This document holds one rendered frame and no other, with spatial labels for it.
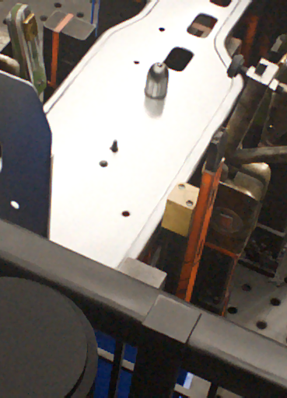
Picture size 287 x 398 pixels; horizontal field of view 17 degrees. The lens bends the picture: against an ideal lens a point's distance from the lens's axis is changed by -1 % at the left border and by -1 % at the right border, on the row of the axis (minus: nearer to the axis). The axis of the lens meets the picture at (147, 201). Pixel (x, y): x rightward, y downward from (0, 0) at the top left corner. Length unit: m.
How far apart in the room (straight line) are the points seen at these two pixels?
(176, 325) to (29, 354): 0.10
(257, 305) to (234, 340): 1.07
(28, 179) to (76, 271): 0.48
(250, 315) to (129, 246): 0.38
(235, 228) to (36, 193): 0.36
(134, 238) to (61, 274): 0.72
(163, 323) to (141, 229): 0.74
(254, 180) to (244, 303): 0.36
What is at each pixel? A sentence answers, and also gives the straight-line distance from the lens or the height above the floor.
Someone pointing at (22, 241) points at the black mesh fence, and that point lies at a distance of 0.47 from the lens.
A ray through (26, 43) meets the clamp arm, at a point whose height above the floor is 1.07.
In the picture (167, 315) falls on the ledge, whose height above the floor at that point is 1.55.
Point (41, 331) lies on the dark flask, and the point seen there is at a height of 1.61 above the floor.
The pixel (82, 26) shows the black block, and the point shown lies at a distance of 1.46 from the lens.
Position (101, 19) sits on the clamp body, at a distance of 1.68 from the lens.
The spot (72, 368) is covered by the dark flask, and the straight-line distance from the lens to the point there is 0.36.
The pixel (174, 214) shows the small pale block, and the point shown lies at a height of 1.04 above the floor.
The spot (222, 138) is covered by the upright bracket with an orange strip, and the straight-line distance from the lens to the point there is 1.03.
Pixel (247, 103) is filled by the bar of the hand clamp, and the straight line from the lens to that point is 1.10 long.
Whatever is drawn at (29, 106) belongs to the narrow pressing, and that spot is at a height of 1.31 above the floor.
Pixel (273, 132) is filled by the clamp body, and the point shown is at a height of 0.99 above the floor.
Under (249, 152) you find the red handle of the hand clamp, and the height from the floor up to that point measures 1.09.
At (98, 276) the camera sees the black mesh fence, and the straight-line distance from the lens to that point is 0.46.
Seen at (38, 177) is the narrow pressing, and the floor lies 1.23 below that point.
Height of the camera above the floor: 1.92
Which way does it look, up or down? 49 degrees down
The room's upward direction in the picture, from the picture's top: 9 degrees clockwise
